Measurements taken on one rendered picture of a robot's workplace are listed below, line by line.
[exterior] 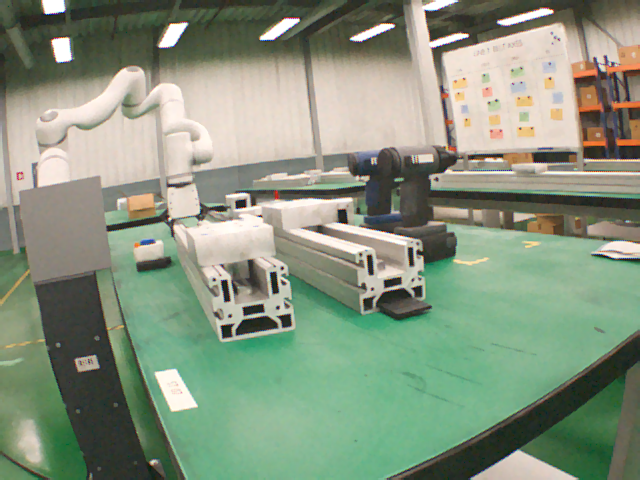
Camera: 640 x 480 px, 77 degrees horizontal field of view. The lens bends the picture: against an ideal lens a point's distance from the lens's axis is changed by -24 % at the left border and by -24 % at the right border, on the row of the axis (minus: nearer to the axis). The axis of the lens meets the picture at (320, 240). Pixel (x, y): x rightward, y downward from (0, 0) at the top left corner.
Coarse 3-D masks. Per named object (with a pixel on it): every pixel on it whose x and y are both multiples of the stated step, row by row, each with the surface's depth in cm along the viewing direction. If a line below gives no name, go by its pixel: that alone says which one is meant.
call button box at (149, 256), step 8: (160, 240) 126; (136, 248) 117; (144, 248) 118; (152, 248) 119; (160, 248) 120; (136, 256) 118; (144, 256) 118; (152, 256) 119; (160, 256) 120; (168, 256) 124; (136, 264) 118; (144, 264) 118; (152, 264) 119; (160, 264) 120
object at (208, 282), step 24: (192, 264) 84; (264, 264) 65; (216, 288) 64; (240, 288) 66; (264, 288) 65; (288, 288) 64; (216, 312) 65; (240, 312) 62; (264, 312) 63; (288, 312) 64; (240, 336) 63
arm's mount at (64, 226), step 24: (24, 192) 115; (48, 192) 118; (72, 192) 122; (96, 192) 126; (24, 216) 115; (48, 216) 119; (72, 216) 123; (96, 216) 126; (48, 240) 119; (72, 240) 123; (96, 240) 127; (48, 264) 120; (72, 264) 124; (96, 264) 127
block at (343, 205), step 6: (348, 198) 142; (342, 204) 133; (348, 204) 133; (342, 210) 137; (348, 210) 134; (342, 216) 136; (348, 216) 134; (336, 222) 136; (342, 222) 136; (348, 222) 134; (354, 222) 134
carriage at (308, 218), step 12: (276, 204) 108; (288, 204) 104; (300, 204) 100; (312, 204) 98; (324, 204) 99; (336, 204) 99; (264, 216) 109; (276, 216) 100; (288, 216) 96; (300, 216) 97; (312, 216) 98; (324, 216) 99; (336, 216) 100; (288, 228) 97; (300, 228) 99; (312, 228) 100
